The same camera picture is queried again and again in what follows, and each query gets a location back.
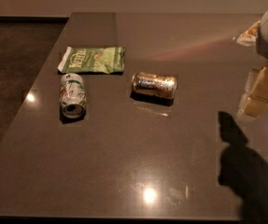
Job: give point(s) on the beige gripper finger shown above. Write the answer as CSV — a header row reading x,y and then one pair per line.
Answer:
x,y
255,99
249,37

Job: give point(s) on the orange soda can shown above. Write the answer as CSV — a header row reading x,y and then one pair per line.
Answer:
x,y
160,86

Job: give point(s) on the green and white soda can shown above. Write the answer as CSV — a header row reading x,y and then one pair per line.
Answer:
x,y
72,96

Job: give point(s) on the green Kettle chip bag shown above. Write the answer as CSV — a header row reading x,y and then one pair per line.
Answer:
x,y
105,60

